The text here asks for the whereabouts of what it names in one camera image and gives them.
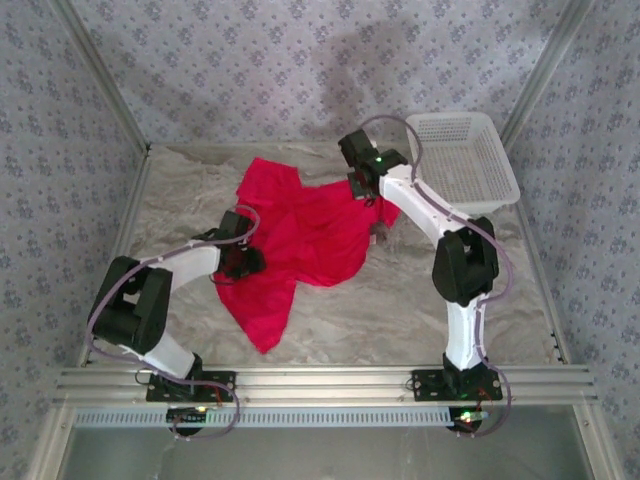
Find red t-shirt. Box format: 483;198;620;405
213;157;401;355

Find white perforated plastic basket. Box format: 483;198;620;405
404;111;521;215

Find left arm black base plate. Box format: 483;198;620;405
145;370;237;404

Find table side aluminium rail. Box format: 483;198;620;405
77;147;154;369
512;204;572;366

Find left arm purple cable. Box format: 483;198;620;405
85;203;262;441

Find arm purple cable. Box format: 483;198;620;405
363;113;515;439
85;203;262;441

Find aluminium extrusion mounting rail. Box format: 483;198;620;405
53;364;599;406

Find grey slotted cable duct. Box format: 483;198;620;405
74;405;489;430

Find aluminium frame post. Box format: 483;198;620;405
49;0;153;154
499;0;597;147

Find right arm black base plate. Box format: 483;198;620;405
410;369;504;403

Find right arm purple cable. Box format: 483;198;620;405
363;113;515;439

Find aluminium frame leg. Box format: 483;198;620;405
573;403;626;480
27;404;76;480

